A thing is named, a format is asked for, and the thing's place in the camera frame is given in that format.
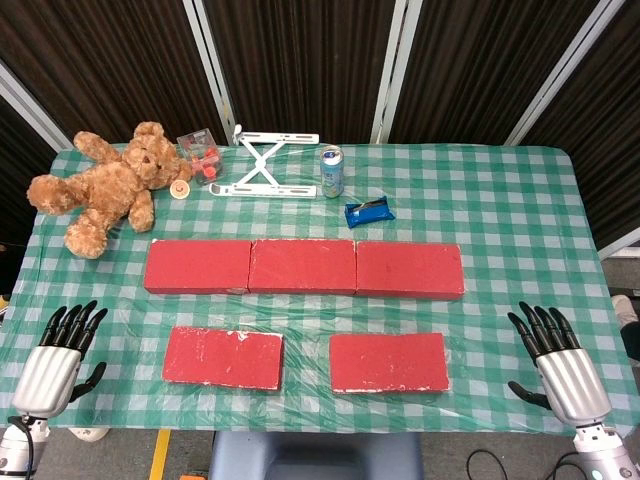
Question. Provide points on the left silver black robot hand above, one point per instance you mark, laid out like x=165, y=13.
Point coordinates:
x=45, y=380

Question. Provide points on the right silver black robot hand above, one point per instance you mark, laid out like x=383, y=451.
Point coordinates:
x=575, y=385

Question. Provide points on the red brick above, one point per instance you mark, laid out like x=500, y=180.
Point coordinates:
x=197, y=265
x=407, y=270
x=387, y=362
x=222, y=357
x=300, y=265

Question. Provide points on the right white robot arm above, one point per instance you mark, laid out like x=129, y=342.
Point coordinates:
x=607, y=457

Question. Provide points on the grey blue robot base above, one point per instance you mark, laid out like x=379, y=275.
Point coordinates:
x=315, y=457

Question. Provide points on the white shoe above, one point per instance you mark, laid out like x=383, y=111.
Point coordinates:
x=622, y=307
x=87, y=434

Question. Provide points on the green white checked tablecloth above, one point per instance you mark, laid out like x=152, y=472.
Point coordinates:
x=500, y=200

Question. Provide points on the brown teddy bear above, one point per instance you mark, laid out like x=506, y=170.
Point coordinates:
x=107, y=190

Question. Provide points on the round orange smiley tag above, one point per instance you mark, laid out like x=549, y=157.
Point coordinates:
x=179, y=189

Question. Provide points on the blue snack packet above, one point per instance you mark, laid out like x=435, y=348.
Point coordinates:
x=370, y=212

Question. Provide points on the clear box with orange caps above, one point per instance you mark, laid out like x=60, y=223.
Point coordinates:
x=200, y=155

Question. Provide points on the white folding stand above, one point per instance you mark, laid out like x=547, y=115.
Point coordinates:
x=261, y=167

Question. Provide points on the light blue drink can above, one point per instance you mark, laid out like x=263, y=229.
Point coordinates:
x=332, y=175

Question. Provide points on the dark partition screen white frame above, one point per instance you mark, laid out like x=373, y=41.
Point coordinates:
x=310, y=60

